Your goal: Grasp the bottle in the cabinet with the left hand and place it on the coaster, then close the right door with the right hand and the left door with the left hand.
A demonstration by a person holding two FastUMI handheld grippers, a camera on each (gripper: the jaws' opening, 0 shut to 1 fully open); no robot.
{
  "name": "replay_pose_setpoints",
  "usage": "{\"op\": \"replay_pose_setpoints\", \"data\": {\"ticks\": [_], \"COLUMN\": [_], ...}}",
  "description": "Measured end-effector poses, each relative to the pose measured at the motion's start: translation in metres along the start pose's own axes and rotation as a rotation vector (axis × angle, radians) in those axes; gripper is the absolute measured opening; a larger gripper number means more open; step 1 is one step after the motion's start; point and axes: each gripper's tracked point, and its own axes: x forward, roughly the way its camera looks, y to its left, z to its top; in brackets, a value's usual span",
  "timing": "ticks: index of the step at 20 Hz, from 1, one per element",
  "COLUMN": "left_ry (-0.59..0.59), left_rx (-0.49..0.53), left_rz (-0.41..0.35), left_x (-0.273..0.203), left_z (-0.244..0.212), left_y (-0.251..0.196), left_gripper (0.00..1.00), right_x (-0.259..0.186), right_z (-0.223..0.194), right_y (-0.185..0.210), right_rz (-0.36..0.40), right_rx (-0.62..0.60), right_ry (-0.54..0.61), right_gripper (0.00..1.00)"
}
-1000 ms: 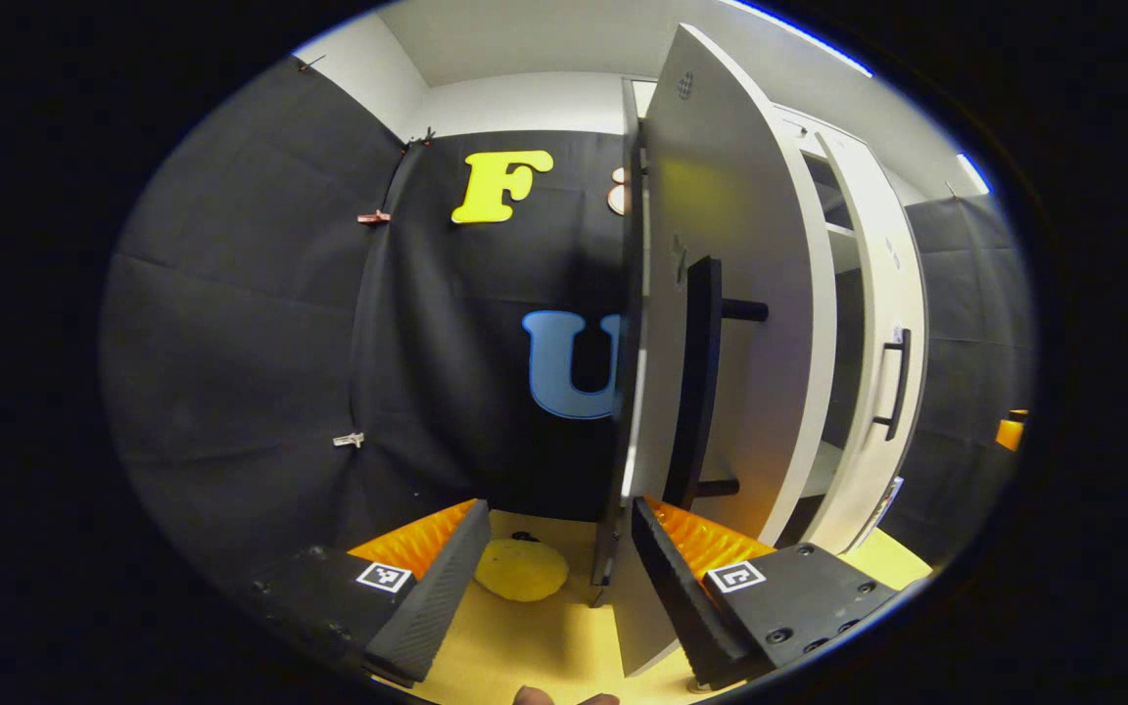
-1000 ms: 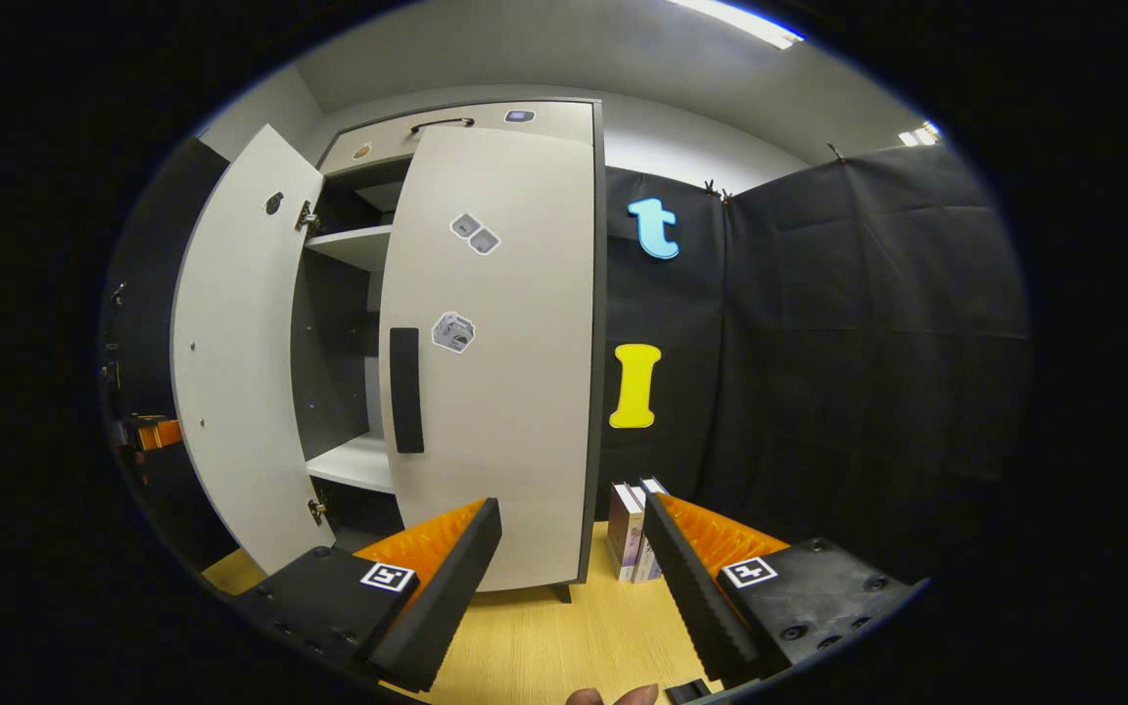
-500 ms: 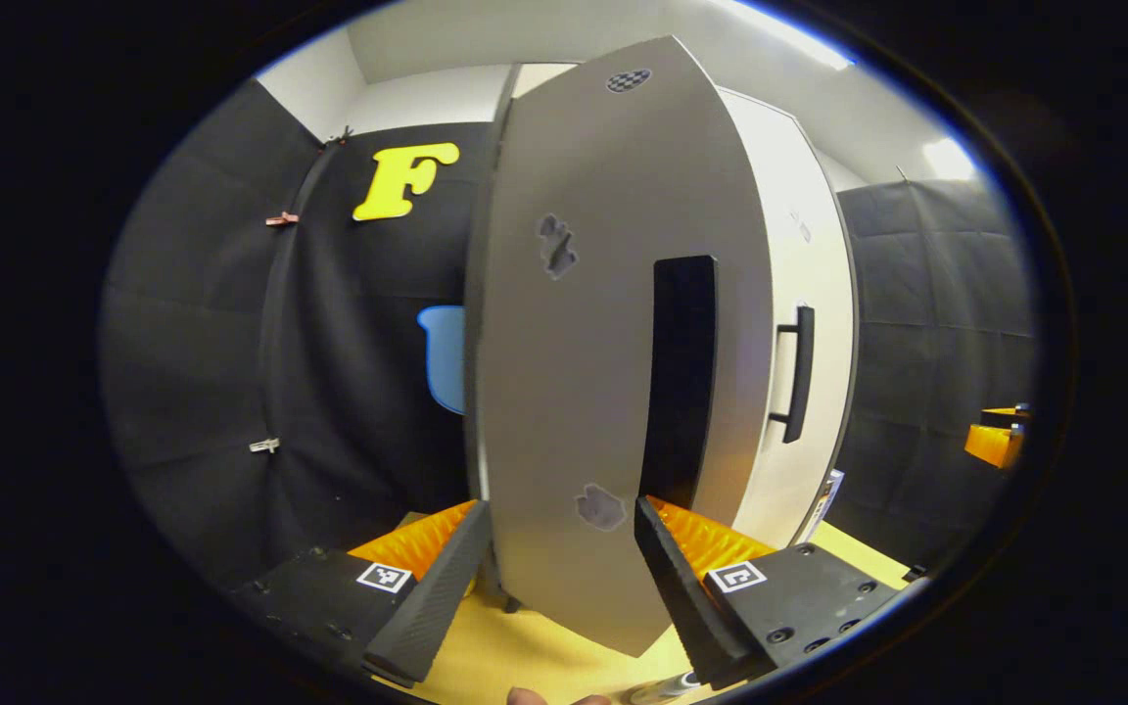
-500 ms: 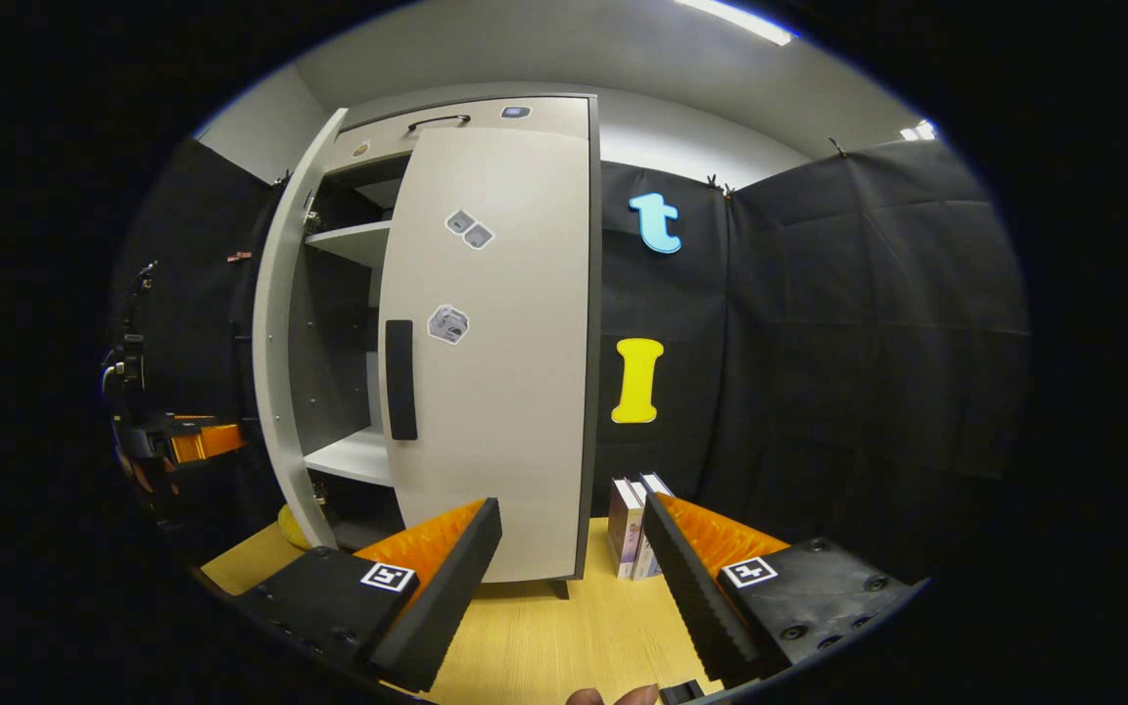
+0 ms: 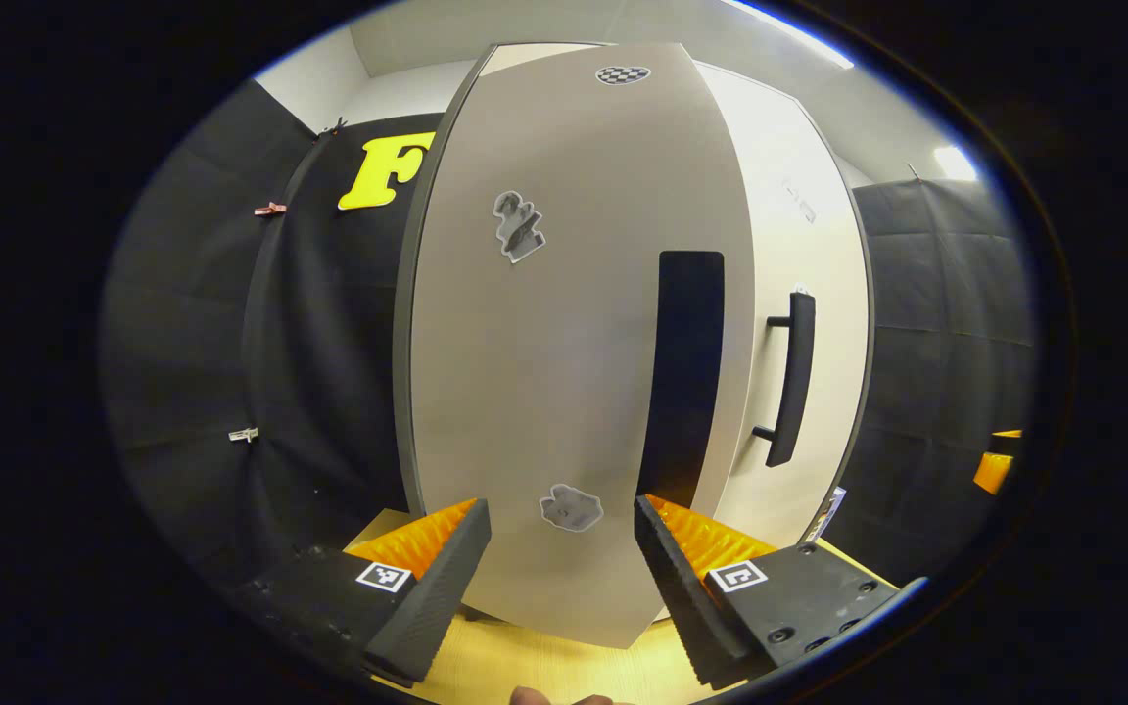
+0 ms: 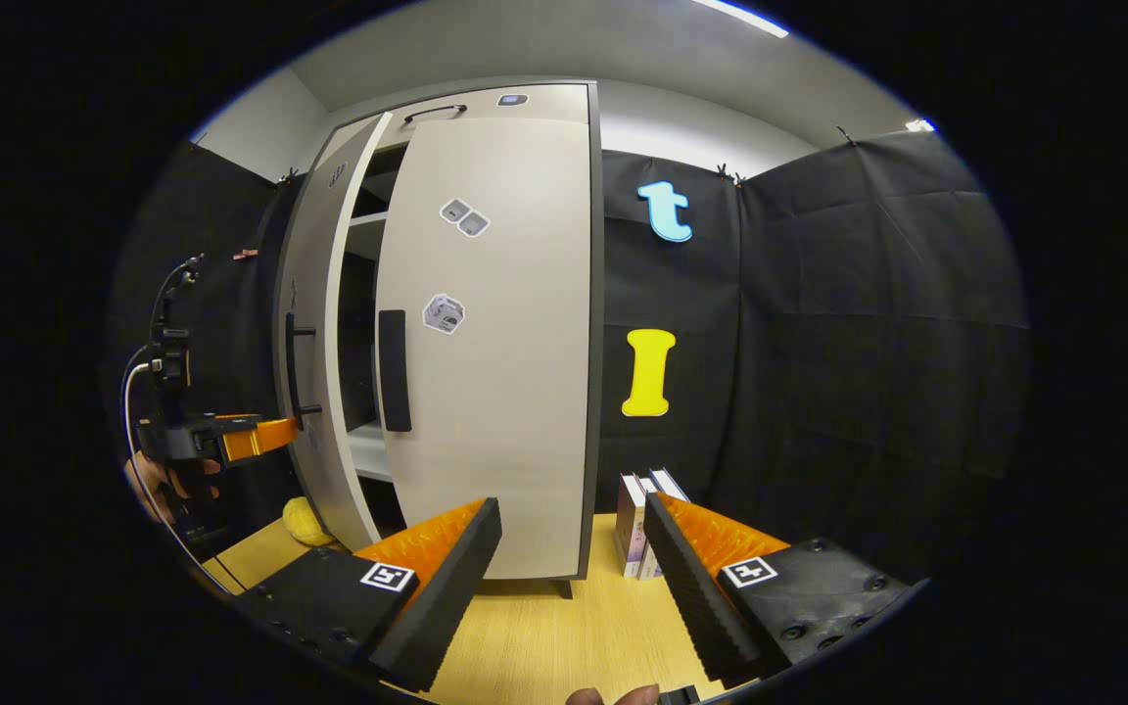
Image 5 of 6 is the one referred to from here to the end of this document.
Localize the white cabinet door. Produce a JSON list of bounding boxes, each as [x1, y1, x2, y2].
[[407, 41, 756, 649], [691, 61, 873, 549]]

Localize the grey white cabinet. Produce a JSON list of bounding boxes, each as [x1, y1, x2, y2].
[[391, 41, 878, 549]]

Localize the black door handle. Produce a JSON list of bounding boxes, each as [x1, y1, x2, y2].
[[752, 291, 817, 469]]

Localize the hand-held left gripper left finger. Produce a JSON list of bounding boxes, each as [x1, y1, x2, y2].
[[231, 497, 493, 686]]

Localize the black backdrop cloth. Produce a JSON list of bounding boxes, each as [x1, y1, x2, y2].
[[99, 78, 1040, 588]]

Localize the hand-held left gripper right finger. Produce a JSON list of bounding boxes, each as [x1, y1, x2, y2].
[[634, 493, 903, 691]]

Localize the small ceiling light panel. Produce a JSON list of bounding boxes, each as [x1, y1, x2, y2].
[[933, 145, 979, 183]]

